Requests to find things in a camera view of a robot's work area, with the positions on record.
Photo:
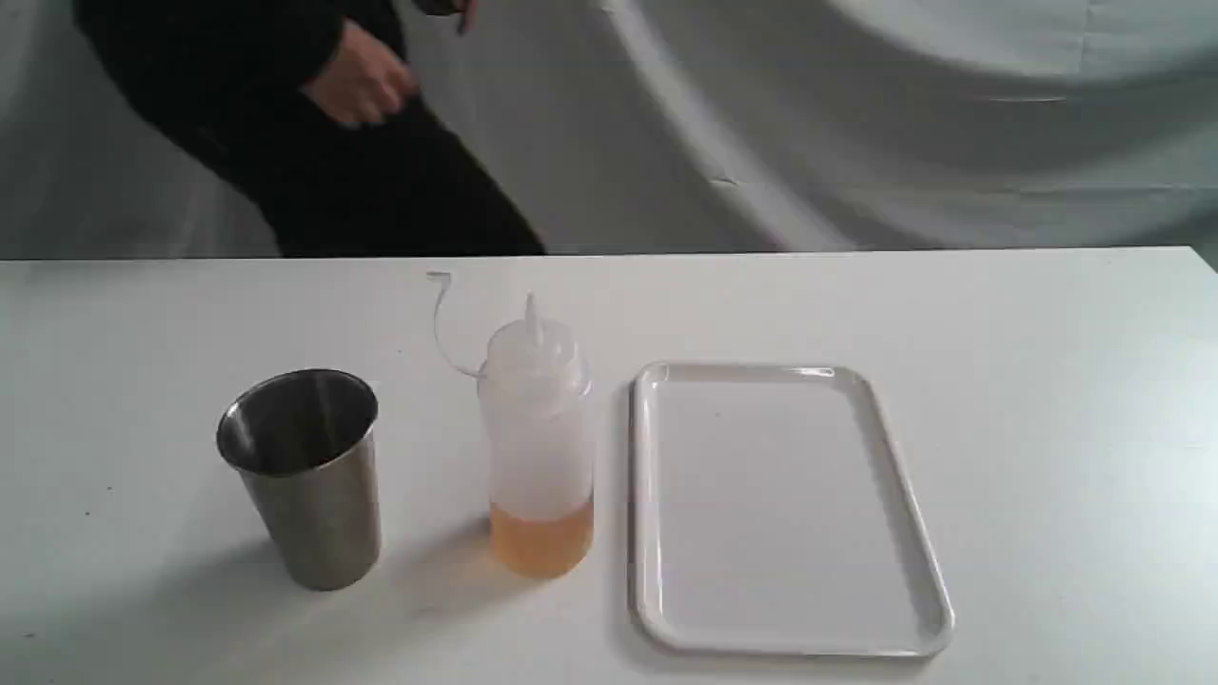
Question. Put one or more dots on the person's bare hand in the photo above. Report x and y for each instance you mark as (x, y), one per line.
(364, 83)

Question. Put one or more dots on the clear plastic squeeze bottle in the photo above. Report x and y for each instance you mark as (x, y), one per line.
(533, 388)

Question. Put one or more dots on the stainless steel cup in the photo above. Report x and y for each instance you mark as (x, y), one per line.
(303, 445)

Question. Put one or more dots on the person in black clothes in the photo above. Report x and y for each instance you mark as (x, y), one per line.
(222, 80)

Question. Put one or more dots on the grey fabric backdrop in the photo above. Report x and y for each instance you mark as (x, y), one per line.
(698, 126)

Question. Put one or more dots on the white plastic tray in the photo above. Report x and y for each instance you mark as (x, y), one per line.
(772, 516)

